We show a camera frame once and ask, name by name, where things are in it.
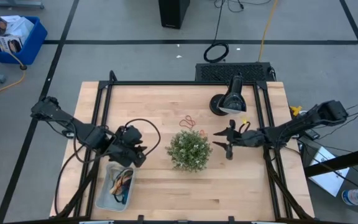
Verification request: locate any black desk lamp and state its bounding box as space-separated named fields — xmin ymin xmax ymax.
xmin=209 ymin=75 xmax=247 ymax=117

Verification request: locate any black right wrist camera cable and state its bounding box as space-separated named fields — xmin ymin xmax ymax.
xmin=238 ymin=120 xmax=252 ymax=134

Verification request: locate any black aluminium table frame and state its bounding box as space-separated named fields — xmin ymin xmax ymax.
xmin=50 ymin=70 xmax=316 ymax=224

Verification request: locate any white paper sheet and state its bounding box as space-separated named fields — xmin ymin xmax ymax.
xmin=308 ymin=146 xmax=351 ymax=198

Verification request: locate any wide red rubber band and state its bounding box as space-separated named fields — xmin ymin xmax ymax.
xmin=116 ymin=173 xmax=134 ymax=188

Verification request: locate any wide tan rubber band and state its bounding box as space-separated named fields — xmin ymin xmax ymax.
xmin=109 ymin=180 xmax=127 ymax=196

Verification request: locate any blue plastic floor bin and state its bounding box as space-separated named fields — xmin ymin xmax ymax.
xmin=0 ymin=16 xmax=48 ymax=65

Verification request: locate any light grey plastic bin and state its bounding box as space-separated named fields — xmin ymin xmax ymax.
xmin=94 ymin=161 xmax=136 ymax=213

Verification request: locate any yellow floor cable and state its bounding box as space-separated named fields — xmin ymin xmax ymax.
xmin=0 ymin=25 xmax=27 ymax=99

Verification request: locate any black power adapter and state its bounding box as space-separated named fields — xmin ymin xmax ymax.
xmin=303 ymin=127 xmax=322 ymax=141

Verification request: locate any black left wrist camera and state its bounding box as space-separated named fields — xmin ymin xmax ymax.
xmin=132 ymin=151 xmax=147 ymax=169

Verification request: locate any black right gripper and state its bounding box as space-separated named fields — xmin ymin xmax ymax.
xmin=212 ymin=119 xmax=245 ymax=161

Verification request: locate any coiled black cable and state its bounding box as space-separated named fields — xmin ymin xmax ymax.
xmin=203 ymin=0 xmax=230 ymax=64

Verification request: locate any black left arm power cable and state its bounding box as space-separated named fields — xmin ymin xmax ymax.
xmin=53 ymin=144 xmax=85 ymax=216

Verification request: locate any black vented computer case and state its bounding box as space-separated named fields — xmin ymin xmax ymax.
xmin=195 ymin=62 xmax=277 ymax=83

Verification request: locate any dark grey side table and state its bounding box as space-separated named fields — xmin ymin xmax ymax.
xmin=300 ymin=136 xmax=358 ymax=215

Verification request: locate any yellow clamp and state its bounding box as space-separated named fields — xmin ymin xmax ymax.
xmin=290 ymin=105 xmax=303 ymax=118

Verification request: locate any green artificial plant black pot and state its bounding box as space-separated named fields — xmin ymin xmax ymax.
xmin=165 ymin=129 xmax=213 ymax=172

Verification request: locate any black metal beam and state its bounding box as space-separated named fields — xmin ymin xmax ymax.
xmin=303 ymin=144 xmax=358 ymax=179

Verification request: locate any white printed box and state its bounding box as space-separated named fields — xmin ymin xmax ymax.
xmin=0 ymin=15 xmax=35 ymax=40
xmin=0 ymin=34 xmax=24 ymax=54

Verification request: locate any black tower case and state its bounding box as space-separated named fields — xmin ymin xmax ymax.
xmin=158 ymin=0 xmax=191 ymax=30

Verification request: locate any thin red rubber band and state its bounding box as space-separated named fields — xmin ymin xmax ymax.
xmin=178 ymin=115 xmax=196 ymax=129

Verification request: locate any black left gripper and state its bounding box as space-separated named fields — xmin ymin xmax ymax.
xmin=108 ymin=124 xmax=149 ymax=162

